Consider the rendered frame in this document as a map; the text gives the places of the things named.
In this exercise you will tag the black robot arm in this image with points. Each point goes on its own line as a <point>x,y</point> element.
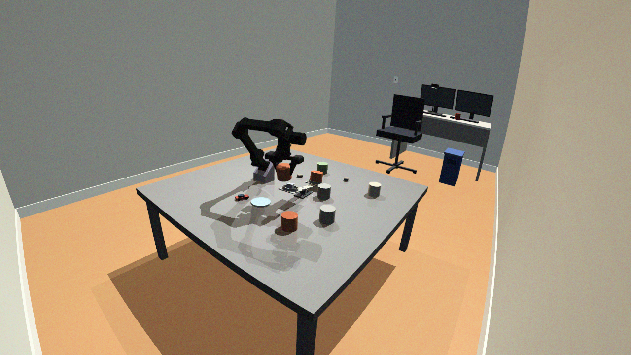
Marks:
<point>277,128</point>

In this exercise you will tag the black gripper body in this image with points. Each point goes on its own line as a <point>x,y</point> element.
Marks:
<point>297,159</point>

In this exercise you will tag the beige cylinder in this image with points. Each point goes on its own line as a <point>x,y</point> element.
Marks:
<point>374,189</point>

